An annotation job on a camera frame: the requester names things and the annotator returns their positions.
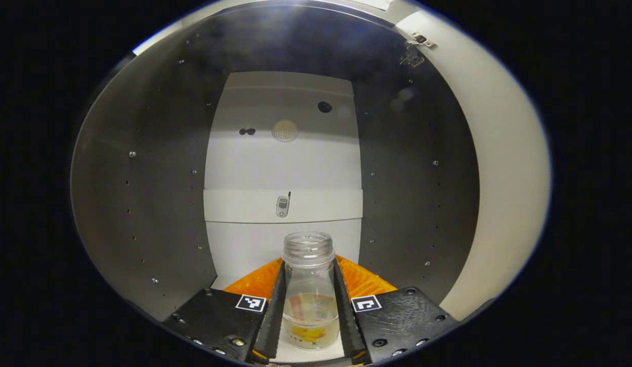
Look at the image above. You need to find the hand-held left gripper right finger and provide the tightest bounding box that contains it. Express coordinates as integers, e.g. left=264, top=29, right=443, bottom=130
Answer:
left=332, top=256, right=459, bottom=364

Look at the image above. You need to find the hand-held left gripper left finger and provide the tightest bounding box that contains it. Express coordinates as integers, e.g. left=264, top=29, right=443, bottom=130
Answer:
left=163, top=257, right=287, bottom=364

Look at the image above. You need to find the clear plastic bottle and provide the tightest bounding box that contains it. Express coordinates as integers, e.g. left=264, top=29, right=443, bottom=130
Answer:
left=281, top=231, right=341, bottom=350

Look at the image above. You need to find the beige cabinet door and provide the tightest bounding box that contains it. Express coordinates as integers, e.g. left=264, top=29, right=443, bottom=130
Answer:
left=395, top=9, right=552, bottom=323

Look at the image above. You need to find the metal door hinge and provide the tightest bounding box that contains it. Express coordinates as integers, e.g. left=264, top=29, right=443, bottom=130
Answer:
left=399, top=32, right=437, bottom=68

